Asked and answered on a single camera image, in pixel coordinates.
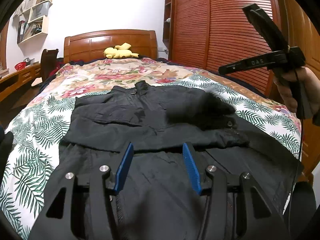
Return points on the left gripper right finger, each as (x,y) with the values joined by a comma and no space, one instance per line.
(254,216)

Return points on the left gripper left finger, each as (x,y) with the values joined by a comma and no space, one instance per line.
(83,201)

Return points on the dark grey jacket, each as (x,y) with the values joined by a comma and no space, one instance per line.
(158,201)

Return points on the right hand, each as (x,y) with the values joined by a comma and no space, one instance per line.
(291,84)

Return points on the leaf and floral bedspread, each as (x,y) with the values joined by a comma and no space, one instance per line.
(39,127)

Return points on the wooden desk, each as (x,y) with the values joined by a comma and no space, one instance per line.
(14,81)

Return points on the yellow plush toy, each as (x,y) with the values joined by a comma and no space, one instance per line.
(120,52)

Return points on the red basket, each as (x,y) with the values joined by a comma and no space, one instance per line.
(20,66)

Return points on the dark wooden chair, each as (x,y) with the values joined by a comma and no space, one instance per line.
(48,63)

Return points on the wooden headboard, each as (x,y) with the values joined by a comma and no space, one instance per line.
(90,46)

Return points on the white wall shelf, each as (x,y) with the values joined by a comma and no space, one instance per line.
(33,20)

